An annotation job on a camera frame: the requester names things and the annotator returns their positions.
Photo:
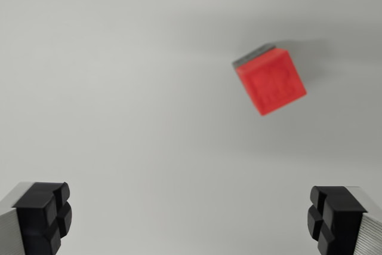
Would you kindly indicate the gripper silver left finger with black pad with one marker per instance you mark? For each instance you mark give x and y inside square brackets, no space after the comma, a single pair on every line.
[35,216]

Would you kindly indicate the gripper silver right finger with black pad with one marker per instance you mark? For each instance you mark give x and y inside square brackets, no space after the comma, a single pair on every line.
[343,219]

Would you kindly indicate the red embossed cube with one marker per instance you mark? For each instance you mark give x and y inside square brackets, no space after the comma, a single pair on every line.
[273,83]

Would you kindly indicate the grey embossed cube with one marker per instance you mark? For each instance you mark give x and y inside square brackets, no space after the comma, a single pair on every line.
[252,55]

